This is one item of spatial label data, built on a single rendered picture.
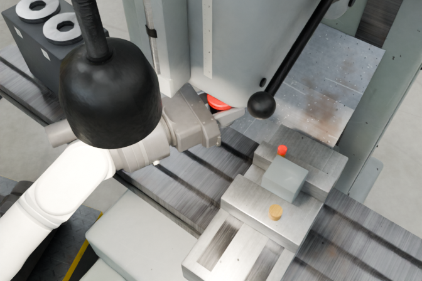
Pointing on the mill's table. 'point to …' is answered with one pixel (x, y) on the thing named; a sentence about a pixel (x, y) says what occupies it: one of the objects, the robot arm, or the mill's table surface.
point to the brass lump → (275, 212)
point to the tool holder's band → (216, 103)
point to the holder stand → (44, 34)
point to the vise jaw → (289, 217)
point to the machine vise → (218, 234)
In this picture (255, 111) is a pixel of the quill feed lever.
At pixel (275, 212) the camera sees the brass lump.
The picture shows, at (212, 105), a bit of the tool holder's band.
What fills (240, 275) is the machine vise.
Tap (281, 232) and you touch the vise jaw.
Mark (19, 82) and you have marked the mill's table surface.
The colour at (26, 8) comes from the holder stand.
